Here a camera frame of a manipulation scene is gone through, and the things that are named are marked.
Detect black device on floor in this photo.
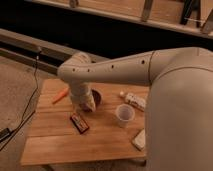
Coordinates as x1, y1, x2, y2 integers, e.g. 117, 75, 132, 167
0, 128, 12, 142

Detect red black snack packet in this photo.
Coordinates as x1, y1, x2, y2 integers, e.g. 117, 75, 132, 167
70, 113, 89, 134

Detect long grey metal rail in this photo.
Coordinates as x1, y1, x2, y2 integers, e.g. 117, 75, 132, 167
0, 28, 77, 74

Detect orange pepper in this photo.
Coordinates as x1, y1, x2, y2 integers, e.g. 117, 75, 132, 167
52, 88, 69, 104

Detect white sponge block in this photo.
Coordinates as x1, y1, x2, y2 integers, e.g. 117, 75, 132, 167
132, 129, 146, 150

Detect black cable left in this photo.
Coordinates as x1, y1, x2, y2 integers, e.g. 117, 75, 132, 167
0, 49, 42, 152

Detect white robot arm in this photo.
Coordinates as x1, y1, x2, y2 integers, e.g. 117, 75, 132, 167
57, 47, 213, 171

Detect wooden shelf in background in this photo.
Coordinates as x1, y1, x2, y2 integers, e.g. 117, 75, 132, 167
27, 0, 213, 40

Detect dark purple bowl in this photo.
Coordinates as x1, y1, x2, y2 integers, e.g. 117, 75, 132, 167
92, 89, 102, 107

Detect translucent plastic cup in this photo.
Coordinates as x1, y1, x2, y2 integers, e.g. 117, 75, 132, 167
115, 104, 135, 128

